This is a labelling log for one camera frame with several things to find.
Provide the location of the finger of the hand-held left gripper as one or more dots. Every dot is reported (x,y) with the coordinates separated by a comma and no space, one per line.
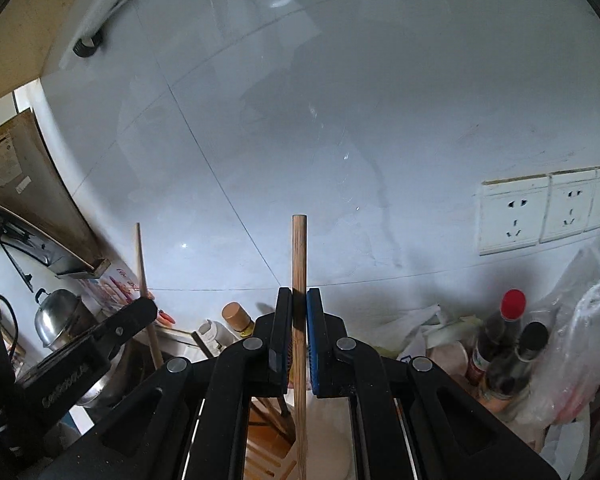
(127,325)

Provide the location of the white plastic bag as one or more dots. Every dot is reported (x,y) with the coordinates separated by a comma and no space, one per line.
(410,330)

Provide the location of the tan cap bottle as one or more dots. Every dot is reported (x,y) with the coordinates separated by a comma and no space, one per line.
(237,316)

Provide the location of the wooden wall cabinet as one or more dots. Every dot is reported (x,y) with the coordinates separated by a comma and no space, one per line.
(25,25)

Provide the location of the black cap dark bottle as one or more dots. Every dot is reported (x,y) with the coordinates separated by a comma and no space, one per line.
(530,340)

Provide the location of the steel pot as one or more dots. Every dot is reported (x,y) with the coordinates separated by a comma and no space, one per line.
(100,385)

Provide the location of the red cap sauce bottle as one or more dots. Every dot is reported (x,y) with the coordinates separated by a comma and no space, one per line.
(512,305)

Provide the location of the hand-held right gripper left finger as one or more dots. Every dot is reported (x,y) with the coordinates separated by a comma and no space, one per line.
(284,320)

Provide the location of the small white bottle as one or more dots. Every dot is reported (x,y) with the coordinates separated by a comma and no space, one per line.
(212,335)

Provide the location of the white pipe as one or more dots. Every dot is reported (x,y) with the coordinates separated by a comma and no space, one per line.
(110,0)

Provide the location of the steel kettle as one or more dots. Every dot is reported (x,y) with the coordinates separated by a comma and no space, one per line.
(57,317)

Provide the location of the range hood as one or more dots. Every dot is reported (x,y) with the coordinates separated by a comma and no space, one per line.
(25,175)

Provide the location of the light wooden chopstick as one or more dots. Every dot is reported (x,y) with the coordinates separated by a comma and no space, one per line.
(141,260)
(300,260)

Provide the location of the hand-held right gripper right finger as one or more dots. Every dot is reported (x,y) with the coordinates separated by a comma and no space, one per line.
(314,330)

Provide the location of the clear plastic bag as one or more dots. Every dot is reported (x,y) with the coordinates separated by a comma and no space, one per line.
(580,335)

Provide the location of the pink printed package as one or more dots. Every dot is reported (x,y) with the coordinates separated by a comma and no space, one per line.
(115,285)

